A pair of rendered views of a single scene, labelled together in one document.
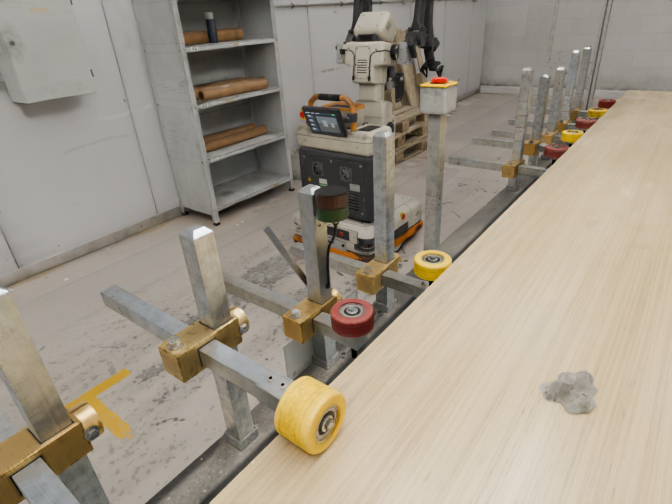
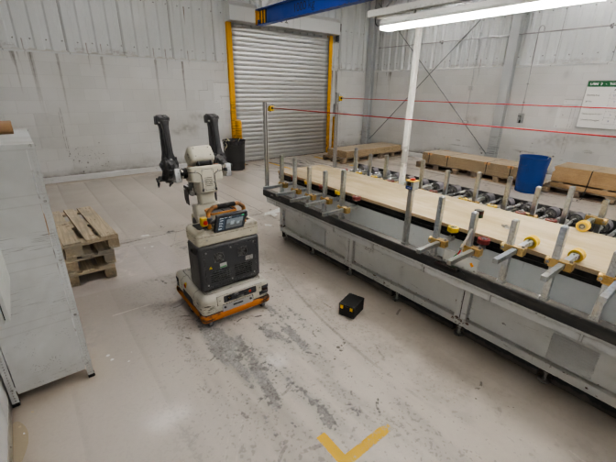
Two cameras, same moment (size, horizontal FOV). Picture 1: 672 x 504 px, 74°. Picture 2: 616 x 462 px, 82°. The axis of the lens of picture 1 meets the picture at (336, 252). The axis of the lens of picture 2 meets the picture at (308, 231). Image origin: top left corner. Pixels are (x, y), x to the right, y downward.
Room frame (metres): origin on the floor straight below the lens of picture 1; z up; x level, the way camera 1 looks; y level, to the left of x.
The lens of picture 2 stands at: (1.36, 2.44, 1.83)
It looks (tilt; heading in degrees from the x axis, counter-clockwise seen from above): 22 degrees down; 282
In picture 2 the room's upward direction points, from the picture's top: 1 degrees clockwise
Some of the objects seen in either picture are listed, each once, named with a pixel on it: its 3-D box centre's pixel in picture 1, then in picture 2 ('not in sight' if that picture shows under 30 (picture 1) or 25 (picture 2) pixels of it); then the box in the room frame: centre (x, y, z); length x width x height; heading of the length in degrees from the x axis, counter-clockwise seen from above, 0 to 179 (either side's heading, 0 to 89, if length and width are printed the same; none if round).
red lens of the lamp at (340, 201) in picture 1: (331, 197); not in sight; (0.74, 0.00, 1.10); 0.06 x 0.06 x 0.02
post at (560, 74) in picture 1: (552, 121); (309, 189); (2.13, -1.07, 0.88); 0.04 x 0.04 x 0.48; 51
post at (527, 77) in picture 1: (520, 133); (342, 194); (1.74, -0.75, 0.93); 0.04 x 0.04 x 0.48; 51
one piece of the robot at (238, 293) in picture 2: (330, 230); (239, 293); (2.47, 0.03, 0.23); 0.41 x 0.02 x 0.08; 50
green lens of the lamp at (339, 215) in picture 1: (332, 210); not in sight; (0.74, 0.00, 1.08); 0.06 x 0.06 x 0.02
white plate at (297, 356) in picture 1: (324, 332); (459, 260); (0.81, 0.04, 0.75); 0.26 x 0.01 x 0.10; 141
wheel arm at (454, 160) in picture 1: (499, 167); (340, 210); (1.74, -0.69, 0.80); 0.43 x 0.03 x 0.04; 51
